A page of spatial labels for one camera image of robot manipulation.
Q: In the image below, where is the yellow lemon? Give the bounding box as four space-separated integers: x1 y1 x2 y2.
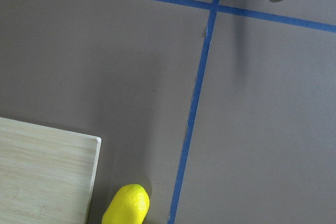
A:
101 184 150 223

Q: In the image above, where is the wooden cutting board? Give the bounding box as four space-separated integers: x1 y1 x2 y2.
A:
1 118 101 223

